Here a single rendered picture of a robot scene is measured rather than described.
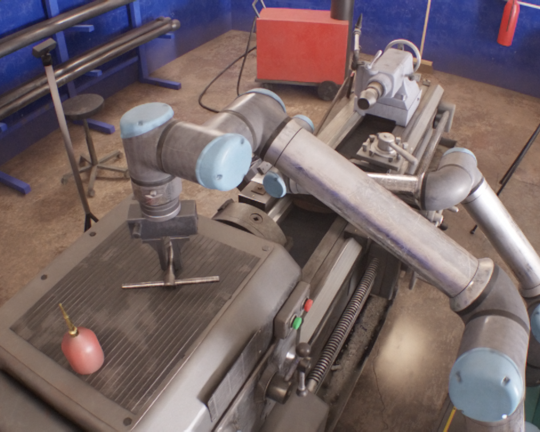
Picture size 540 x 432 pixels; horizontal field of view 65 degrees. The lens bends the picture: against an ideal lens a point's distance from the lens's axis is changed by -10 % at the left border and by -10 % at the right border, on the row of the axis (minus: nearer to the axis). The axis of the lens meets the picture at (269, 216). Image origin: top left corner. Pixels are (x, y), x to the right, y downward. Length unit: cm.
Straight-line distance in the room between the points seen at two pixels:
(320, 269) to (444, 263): 92
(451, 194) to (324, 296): 54
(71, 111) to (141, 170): 268
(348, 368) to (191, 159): 140
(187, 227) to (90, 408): 37
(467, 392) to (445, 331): 192
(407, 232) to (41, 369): 69
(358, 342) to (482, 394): 130
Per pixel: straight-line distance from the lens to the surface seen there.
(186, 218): 88
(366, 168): 175
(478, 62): 574
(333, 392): 189
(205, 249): 103
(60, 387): 88
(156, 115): 77
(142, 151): 77
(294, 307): 100
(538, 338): 163
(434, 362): 255
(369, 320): 211
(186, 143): 72
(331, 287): 162
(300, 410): 138
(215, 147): 69
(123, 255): 105
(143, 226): 90
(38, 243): 336
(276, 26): 450
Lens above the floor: 205
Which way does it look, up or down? 40 degrees down
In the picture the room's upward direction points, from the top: straight up
